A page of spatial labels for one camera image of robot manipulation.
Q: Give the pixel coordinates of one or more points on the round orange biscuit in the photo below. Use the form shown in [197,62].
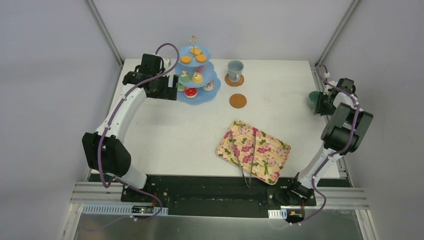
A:
[201,58]
[185,59]

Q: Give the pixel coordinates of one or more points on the metal frame rail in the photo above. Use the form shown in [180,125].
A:
[103,29]
[350,11]

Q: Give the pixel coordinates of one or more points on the white cable duct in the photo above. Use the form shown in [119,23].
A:
[123,210]
[278,214]

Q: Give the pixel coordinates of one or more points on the dark green flower donut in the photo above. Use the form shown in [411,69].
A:
[185,76]

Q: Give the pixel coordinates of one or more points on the round orange biscuit top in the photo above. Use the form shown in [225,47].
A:
[201,58]

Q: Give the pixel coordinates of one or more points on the chocolate drizzle white donut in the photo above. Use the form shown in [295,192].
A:
[209,86]

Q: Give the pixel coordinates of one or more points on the light green frosted donut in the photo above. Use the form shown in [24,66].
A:
[180,87]

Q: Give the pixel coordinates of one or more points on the small round brown coaster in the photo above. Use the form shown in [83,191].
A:
[238,100]

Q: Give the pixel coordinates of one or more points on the pink frosted cake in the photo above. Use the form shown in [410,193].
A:
[200,69]

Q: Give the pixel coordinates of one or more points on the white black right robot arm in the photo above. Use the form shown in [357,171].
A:
[343,133]

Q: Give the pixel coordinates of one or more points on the white right cable duct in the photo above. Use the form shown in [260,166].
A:
[278,214]

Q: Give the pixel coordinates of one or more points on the light blue teacup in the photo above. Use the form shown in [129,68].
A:
[235,69]

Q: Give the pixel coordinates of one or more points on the metal frame rail right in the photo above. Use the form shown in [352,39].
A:
[350,11]

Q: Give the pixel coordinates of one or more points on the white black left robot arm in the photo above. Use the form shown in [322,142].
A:
[104,148]

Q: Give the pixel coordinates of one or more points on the green teacup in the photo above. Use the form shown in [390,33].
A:
[313,98]

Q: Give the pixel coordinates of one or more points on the large round brown coaster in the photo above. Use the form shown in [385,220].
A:
[234,83]

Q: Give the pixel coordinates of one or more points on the white left cable duct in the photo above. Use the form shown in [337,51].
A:
[123,210]

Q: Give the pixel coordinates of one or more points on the blue three-tier cake stand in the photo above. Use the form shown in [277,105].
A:
[208,75]

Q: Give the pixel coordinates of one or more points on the red frosted donut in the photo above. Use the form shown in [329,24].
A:
[190,93]

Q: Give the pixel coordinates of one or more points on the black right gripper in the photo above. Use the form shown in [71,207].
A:
[319,104]

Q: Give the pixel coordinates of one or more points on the floral rectangular tray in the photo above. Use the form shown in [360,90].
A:
[255,152]

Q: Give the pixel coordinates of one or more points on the metal frame rail left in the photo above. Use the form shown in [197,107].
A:
[103,29]

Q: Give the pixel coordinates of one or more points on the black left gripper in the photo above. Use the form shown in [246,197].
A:
[172,88]

